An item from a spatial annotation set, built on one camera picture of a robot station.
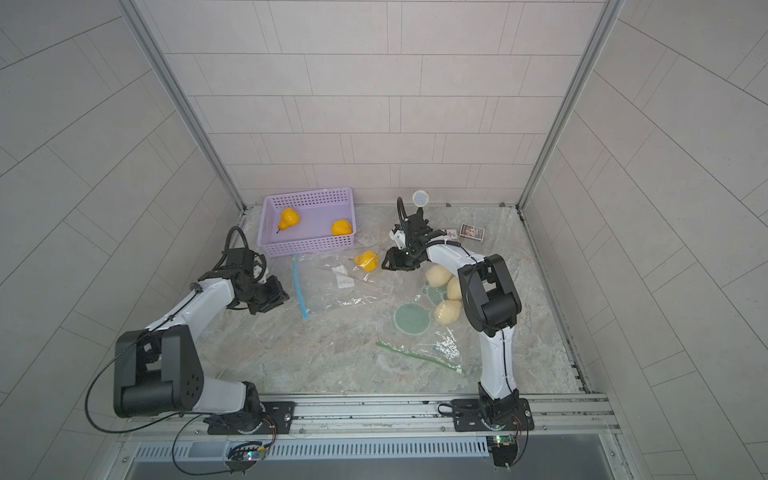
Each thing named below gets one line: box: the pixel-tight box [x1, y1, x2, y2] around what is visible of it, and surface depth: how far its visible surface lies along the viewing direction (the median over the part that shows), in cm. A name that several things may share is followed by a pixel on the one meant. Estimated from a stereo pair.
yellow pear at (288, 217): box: [276, 207, 300, 234], surface depth 110 cm
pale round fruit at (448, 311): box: [434, 300, 461, 325], surface depth 86 cm
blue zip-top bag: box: [291, 250, 396, 319], surface depth 96 cm
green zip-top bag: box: [376, 284, 465, 374], surface depth 86 cm
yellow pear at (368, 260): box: [354, 250, 379, 272], surface depth 96 cm
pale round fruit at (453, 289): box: [447, 277, 462, 301], surface depth 92 cm
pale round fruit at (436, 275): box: [425, 263, 452, 288], surface depth 93 cm
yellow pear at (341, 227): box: [331, 218, 353, 236], surface depth 107 cm
